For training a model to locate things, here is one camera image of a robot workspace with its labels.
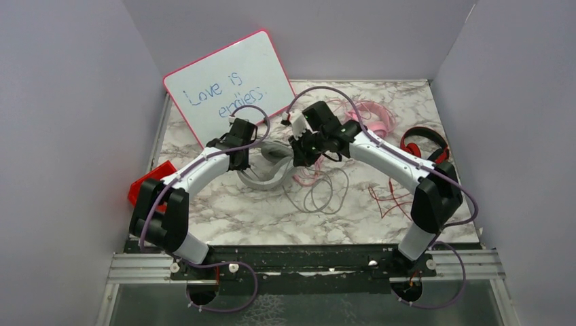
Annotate black metal base rail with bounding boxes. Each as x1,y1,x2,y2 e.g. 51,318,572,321
109,242,482,304

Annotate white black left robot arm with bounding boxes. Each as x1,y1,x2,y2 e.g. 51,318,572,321
129,118,257,279

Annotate grey headphone cable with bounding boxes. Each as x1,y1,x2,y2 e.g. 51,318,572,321
281,165,350,215

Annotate red headphone cable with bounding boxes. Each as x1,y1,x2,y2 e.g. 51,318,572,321
367,177,426,221

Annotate pink framed whiteboard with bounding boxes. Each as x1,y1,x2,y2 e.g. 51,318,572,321
163,30,295,145

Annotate red plastic bin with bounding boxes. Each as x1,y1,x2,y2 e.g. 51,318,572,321
127,160,178,209

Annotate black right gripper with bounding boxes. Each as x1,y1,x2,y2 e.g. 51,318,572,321
289,126,328,167

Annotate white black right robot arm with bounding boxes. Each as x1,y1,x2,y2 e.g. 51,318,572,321
281,101,463,276

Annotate red black headphones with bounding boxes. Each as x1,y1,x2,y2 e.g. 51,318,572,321
400,126,450,164

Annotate grey white headphones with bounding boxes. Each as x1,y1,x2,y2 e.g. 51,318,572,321
237,140,296,191

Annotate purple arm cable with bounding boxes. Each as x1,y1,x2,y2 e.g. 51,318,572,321
285,86,480,310
138,105,271,314

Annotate pink headphones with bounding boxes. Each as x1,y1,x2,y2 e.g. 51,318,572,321
344,100,397,138

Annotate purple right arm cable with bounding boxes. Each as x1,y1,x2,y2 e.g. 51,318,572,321
285,86,480,310

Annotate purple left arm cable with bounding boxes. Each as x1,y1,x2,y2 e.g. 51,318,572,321
138,105,271,314

